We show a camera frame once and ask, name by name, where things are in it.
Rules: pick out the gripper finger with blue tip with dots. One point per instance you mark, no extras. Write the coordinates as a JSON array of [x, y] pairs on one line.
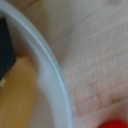
[[6, 50]]

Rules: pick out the yellow food pieces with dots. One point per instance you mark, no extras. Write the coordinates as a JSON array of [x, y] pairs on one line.
[[16, 96]]

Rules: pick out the white bowl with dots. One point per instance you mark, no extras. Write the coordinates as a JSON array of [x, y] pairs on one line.
[[53, 83]]

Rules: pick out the red plastic cup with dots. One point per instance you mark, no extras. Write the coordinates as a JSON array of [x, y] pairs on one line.
[[116, 125]]

